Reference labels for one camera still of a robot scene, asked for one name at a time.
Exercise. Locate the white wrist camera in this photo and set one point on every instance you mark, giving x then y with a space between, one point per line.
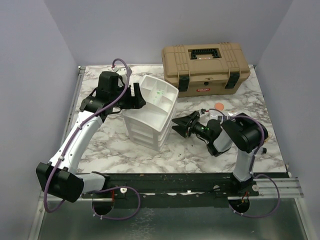
120 72
202 112

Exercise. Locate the clear bottle black cap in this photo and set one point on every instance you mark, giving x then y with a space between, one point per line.
264 150

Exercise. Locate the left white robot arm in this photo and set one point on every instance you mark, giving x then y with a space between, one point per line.
58 177

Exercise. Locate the gold cap foundation bottle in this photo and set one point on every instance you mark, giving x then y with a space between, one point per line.
269 135

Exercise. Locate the orange round makeup sponge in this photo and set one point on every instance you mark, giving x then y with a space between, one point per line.
219 106

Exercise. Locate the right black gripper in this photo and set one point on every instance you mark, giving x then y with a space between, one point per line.
186 126

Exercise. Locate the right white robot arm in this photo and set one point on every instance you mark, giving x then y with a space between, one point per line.
246 133

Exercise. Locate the white plastic drawer organizer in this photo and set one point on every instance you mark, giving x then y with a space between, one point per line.
150 125

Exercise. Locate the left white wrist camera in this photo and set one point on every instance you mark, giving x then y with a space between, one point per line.
120 72

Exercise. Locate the tan plastic toolbox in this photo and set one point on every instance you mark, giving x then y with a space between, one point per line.
205 69

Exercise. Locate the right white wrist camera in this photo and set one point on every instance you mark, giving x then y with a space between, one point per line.
202 112

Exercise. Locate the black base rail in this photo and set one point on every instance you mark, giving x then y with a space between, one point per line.
172 190

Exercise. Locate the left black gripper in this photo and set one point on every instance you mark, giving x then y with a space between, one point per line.
134 102

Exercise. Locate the eyeshadow palette package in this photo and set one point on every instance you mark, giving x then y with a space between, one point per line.
221 116

